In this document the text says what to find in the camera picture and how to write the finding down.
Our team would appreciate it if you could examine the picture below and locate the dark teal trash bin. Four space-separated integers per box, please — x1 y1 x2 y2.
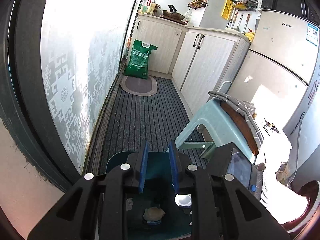
105 151 208 240

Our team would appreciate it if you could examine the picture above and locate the blue white tissue pack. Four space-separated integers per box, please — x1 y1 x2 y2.
146 220 161 226

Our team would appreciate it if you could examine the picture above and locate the black tissue pack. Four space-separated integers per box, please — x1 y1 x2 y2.
261 119 279 136

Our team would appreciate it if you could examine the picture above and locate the white kitchen cabinet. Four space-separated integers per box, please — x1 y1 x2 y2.
131 14 251 118

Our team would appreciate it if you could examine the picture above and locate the person's right hand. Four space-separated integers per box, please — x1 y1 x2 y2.
257 163 266 172

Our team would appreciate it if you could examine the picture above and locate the light green plastic stool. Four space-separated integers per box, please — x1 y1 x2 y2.
172 81 256 164

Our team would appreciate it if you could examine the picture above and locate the striped dark floor carpet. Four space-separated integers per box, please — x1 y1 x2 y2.
84 77 189 174

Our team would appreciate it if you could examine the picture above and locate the grey checked tablecloth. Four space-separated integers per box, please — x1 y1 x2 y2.
208 89 293 181

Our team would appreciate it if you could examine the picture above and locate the oval grey floor mat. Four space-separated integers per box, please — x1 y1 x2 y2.
120 76 158 96

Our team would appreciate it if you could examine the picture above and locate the green rice bag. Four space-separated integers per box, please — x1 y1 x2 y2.
123 40 158 80

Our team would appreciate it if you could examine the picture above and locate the white refrigerator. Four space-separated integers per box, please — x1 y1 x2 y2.
228 10 319 135

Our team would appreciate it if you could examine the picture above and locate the hanging metal ladle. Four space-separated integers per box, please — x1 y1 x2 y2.
236 14 244 32

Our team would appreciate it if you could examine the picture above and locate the frosted patterned sliding door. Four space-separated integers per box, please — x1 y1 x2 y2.
1 0 137 191

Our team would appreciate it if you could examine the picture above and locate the yellow cutting board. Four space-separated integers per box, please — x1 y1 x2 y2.
221 0 234 20

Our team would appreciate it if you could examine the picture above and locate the black wok pan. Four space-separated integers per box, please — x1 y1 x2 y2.
162 4 185 21

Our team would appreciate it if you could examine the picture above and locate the oil bottle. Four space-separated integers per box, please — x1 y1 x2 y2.
147 0 156 15

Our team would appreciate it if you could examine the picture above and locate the black microwave oven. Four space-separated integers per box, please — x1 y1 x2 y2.
261 0 319 25

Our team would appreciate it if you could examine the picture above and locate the wall spice rack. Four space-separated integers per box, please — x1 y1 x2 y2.
188 0 208 10

